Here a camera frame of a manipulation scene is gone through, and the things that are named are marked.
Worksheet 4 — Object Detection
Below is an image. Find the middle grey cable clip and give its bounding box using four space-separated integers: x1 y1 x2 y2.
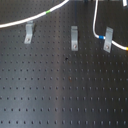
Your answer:
71 26 78 51

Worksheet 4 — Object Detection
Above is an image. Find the grey cable clip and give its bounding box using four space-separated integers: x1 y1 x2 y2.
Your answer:
24 21 35 44
71 26 78 51
103 27 113 53

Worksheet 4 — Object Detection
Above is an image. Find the left grey cable clip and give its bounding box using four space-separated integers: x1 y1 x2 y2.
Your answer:
24 21 35 44

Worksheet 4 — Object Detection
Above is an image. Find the right grey cable clip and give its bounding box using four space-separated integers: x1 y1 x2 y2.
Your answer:
103 27 113 53

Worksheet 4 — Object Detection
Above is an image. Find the white cable with coloured bands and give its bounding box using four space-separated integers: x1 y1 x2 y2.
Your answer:
0 0 128 51

